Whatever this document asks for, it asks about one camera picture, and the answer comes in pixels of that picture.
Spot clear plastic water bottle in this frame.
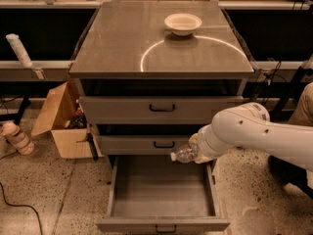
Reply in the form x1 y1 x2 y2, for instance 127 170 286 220
170 144 198 164

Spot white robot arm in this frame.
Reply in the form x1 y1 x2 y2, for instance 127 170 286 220
189 103 313 171

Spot grey open bottom drawer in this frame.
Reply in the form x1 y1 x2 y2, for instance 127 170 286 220
97 156 229 235

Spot grey metal drawer cabinet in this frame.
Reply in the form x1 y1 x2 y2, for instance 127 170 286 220
67 0 255 168

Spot grey middle drawer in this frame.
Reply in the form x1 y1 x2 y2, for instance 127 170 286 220
96 135 189 155

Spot grey top drawer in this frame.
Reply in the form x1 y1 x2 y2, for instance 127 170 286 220
79 96 243 124

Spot black shoe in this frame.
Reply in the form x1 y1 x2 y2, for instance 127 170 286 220
268 156 307 188

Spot person leg tan trousers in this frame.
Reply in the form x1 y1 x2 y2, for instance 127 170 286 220
289 82 313 126

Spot white paper bowl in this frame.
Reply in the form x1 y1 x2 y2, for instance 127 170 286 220
164 13 202 36

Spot open cardboard box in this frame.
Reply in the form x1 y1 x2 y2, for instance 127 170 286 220
31 82 101 161

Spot striped cylinder on floor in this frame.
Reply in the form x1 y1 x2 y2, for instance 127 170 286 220
1 121 34 155

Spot white cylindrical tube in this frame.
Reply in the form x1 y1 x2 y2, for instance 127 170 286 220
6 33 32 68

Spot black stand with cables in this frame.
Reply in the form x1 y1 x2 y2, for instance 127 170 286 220
244 59 313 121

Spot black floor cable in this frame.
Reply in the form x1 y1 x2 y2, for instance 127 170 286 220
0 181 44 235

